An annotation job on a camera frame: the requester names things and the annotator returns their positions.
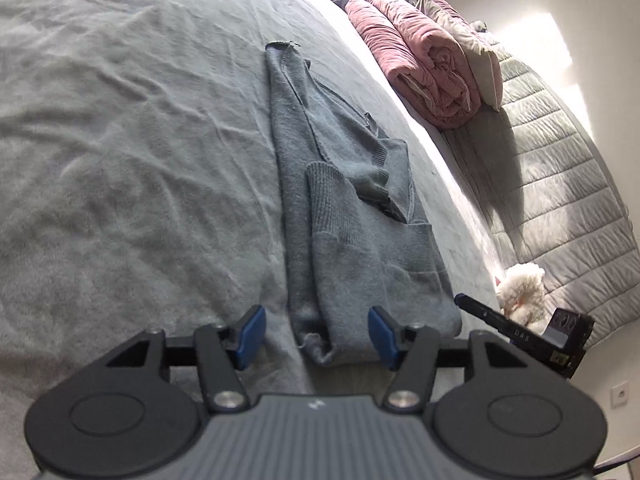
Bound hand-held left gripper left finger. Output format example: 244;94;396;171
105;304;267;413

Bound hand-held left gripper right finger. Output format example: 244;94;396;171
367;306;526;413

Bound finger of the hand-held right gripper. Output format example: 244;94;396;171
454;294;538;348

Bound grey knit sweater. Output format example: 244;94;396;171
265;41;463;367

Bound white plush toy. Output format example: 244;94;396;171
495;263;548;333

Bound grey quilted headboard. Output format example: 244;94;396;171
440;45;636;351

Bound grey bed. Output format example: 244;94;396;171
0;0;506;480

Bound beige pillow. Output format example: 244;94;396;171
414;0;503;112

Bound pink folded quilt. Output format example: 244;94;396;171
345;0;483;128

